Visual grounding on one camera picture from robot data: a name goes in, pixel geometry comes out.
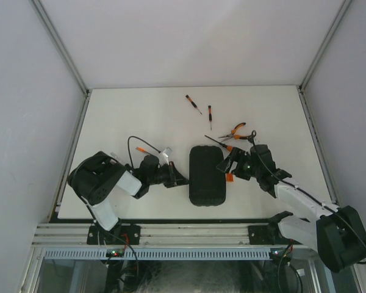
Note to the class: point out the small orange precision screwdriver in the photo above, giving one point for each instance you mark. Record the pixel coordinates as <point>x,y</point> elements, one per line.
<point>193,103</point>

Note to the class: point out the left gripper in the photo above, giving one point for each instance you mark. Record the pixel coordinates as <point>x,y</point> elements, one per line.
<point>175,178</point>

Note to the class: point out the aluminium frame rail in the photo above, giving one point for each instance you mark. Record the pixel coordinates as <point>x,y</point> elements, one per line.
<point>152,235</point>

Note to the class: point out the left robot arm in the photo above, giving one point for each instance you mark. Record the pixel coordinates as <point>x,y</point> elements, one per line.
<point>97,176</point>

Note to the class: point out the small orange chisel bit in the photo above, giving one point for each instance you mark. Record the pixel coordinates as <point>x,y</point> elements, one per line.
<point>141,150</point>

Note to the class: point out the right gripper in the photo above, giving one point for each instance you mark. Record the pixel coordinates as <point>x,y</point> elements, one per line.
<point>240,155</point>

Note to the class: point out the large orange handled screwdriver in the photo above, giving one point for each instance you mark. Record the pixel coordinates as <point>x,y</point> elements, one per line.
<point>225,146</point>

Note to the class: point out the black plastic tool case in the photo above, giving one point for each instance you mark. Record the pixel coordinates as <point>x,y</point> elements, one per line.
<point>207,185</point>

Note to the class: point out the orange handled needle-nose pliers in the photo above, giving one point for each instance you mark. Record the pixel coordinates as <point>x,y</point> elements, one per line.
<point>233,134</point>

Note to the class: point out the blue slotted cable duct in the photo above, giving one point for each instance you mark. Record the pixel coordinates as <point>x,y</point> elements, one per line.
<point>160,254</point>

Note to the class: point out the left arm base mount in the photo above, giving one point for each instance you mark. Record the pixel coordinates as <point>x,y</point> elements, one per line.
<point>118,235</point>

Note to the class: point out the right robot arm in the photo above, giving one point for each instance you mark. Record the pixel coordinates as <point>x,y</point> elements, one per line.
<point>336,234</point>

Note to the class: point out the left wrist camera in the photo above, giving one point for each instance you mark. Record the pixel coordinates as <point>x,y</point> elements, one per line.
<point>165,155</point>

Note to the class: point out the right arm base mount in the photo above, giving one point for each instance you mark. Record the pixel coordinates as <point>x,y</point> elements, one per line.
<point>269,233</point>

